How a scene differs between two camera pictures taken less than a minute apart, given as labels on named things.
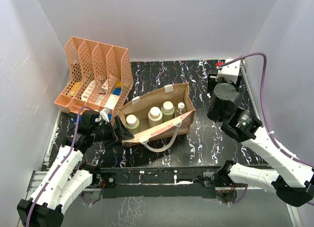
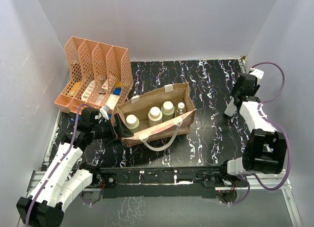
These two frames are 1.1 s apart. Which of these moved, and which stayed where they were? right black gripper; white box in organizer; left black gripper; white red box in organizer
Moved: right black gripper
Stayed: white box in organizer; white red box in organizer; left black gripper
